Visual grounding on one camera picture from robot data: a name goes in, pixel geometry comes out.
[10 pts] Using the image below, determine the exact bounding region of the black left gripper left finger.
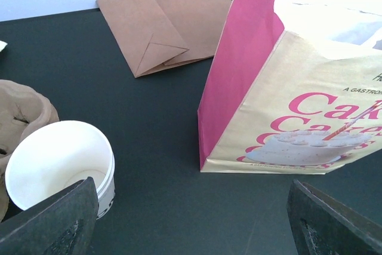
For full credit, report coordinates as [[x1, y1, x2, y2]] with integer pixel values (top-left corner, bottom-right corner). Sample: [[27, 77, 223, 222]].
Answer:
[[1, 177, 98, 254]]

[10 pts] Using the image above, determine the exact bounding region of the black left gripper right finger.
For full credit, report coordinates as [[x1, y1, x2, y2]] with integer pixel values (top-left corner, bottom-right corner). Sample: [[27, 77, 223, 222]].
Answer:
[[286, 180, 381, 254]]

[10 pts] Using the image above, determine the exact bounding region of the white paper coffee cup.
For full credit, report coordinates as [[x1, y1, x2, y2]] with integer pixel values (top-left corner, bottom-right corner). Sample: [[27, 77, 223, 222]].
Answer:
[[5, 121, 115, 218]]

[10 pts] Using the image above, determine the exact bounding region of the cake print paper bag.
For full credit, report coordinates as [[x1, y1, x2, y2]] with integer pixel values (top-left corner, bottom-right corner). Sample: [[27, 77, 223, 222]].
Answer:
[[198, 0, 381, 174]]

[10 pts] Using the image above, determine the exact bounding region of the brown pulp cup carrier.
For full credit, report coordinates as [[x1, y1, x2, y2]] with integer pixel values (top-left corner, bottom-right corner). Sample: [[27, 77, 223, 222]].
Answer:
[[1, 79, 59, 219]]

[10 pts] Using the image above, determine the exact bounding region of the brown kraft paper bag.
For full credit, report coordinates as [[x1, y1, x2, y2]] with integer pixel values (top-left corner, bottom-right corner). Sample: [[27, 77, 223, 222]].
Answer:
[[96, 0, 231, 78]]

